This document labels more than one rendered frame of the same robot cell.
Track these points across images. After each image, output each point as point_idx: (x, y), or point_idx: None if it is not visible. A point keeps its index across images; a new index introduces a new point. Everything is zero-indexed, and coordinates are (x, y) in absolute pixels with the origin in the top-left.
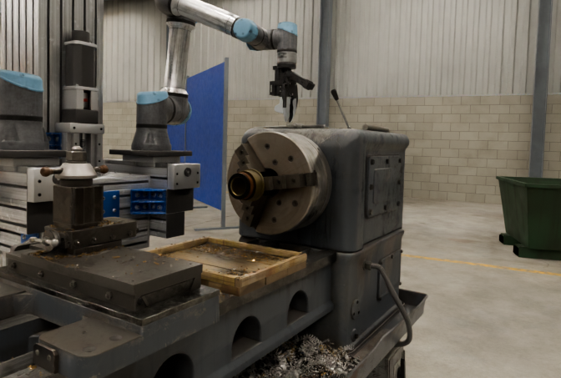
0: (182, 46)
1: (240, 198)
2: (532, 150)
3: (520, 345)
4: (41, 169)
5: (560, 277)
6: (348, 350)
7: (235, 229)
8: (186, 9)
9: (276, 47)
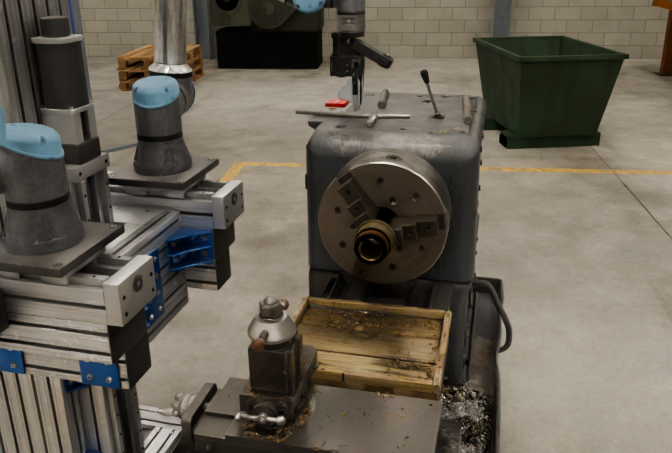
0: None
1: (373, 263)
2: None
3: (548, 282)
4: (256, 346)
5: (559, 174)
6: (464, 381)
7: (116, 151)
8: None
9: (336, 7)
